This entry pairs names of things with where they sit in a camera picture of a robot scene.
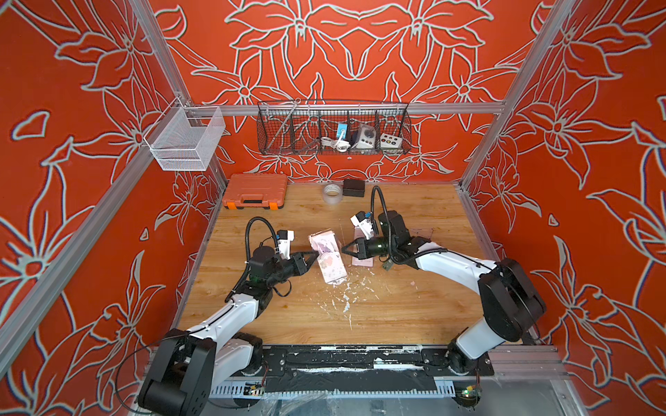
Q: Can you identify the small black box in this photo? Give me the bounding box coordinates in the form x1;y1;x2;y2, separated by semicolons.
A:
343;179;366;198

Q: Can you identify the black wire wall basket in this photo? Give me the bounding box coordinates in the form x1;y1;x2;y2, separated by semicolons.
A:
257;99;412;156

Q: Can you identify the pink banknote bundle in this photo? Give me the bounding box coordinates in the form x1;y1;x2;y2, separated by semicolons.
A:
309;231;348;285

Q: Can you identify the pink ruler set pouch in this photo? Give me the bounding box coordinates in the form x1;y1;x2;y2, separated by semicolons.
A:
351;232;374;268

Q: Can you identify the clear plastic wall bin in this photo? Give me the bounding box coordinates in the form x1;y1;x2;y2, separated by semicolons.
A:
145;107;227;172

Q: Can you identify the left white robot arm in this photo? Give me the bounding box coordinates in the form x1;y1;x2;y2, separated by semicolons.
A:
137;246;319;415

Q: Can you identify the orange plastic tool case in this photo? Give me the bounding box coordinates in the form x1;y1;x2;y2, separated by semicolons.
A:
222;173;288;211

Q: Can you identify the white button box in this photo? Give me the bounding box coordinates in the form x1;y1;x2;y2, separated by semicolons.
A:
379;133;402;151

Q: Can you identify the blue small box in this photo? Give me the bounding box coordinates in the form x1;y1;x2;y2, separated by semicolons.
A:
336;123;348;140

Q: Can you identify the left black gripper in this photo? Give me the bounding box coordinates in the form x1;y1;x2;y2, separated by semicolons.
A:
264;251;318;291

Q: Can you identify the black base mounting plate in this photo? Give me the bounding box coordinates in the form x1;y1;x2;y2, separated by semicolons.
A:
228;345;495;378

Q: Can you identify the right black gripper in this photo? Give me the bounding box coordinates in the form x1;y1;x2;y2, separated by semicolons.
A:
340;237;398;261

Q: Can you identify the white cable duct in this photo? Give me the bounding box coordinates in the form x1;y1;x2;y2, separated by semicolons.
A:
209;381;456;400

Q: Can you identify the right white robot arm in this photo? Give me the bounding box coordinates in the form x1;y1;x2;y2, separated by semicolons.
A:
342;211;546;375

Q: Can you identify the clear triangle ruler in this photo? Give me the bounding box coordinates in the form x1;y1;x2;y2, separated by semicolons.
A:
410;227;435;240

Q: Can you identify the clear tape roll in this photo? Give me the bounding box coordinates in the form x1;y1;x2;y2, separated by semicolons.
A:
322;184;343;206

